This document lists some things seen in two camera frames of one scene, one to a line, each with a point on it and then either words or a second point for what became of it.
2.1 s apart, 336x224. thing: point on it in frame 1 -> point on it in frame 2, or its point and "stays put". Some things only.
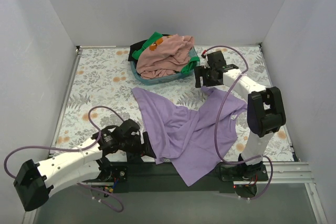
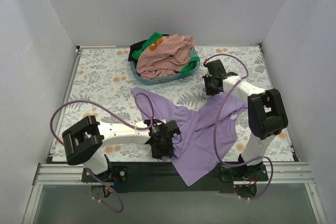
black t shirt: (133, 48) stays put
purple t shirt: (194, 141) stays put
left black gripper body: (143, 146) -> (163, 149)
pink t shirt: (165, 57) stays put
